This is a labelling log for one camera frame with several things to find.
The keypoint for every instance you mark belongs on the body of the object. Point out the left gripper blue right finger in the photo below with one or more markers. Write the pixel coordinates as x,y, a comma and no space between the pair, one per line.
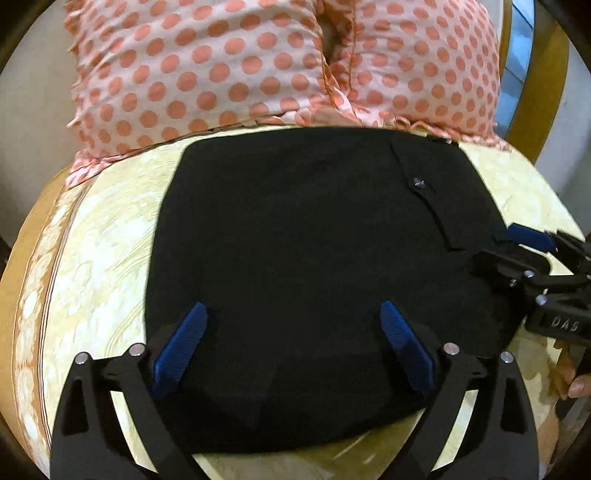
501,439

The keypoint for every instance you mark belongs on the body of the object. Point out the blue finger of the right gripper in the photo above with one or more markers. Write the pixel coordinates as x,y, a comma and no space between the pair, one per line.
527,236
513,265

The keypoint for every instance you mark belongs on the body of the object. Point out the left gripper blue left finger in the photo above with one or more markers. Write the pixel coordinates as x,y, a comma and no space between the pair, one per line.
87,438

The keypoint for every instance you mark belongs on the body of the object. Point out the black pants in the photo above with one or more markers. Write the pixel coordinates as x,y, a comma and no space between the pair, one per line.
293,240

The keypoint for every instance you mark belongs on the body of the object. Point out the person's right hand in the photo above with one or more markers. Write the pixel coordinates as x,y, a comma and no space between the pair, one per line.
567,383

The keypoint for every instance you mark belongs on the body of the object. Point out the cream patterned bedsheet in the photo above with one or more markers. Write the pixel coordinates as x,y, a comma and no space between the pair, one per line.
76,277

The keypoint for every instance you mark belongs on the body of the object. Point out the right pink polka-dot pillow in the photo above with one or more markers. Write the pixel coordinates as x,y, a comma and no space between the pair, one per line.
430,65

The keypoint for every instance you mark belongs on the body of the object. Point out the pink polka-dot pillow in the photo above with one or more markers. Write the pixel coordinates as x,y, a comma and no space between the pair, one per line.
430,65
150,72

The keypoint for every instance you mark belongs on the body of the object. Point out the wooden framed window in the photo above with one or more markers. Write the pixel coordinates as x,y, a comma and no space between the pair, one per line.
534,65

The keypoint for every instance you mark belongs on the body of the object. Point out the left pink polka-dot pillow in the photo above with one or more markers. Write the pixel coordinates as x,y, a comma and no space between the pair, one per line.
150,72

